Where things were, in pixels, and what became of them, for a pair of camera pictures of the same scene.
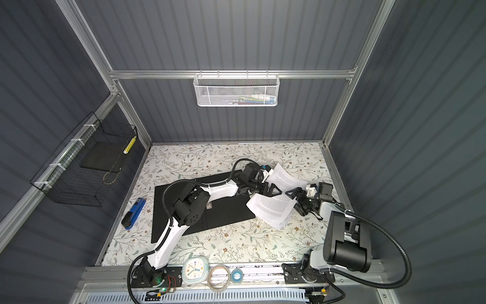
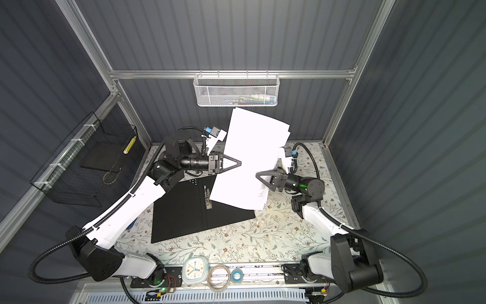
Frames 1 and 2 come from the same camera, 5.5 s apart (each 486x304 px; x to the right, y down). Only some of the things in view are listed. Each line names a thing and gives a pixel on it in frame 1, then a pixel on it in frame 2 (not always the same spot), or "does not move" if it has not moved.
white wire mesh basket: x=236 y=90 does not move
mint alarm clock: x=195 y=270 does not move
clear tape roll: x=218 y=277 does not move
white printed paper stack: x=278 y=210 -> x=254 y=140
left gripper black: x=270 y=190 -> x=214 y=163
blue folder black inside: x=220 y=212 does not move
